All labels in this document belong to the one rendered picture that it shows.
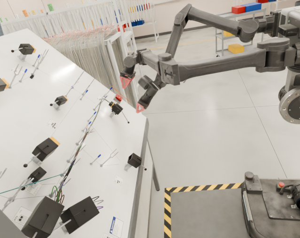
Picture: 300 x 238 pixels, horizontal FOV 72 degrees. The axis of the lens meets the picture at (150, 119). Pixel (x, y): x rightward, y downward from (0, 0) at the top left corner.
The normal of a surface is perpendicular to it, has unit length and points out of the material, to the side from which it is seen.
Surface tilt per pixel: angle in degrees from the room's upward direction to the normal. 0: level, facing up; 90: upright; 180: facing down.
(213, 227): 0
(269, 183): 0
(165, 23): 90
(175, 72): 85
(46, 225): 51
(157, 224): 0
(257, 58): 85
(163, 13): 90
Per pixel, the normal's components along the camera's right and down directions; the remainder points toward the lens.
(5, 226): 0.98, -0.12
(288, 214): -0.18, -0.83
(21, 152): 0.65, -0.62
